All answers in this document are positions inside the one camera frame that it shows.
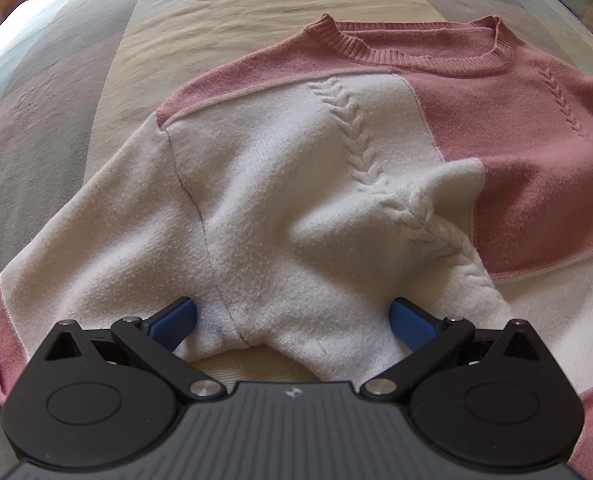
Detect pink and white knit sweater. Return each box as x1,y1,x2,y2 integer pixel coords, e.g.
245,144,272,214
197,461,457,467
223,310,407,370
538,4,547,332
0,15,593,479

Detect patchwork pastel bed sheet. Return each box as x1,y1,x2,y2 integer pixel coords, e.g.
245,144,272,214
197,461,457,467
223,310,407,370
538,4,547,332
0,0,593,480

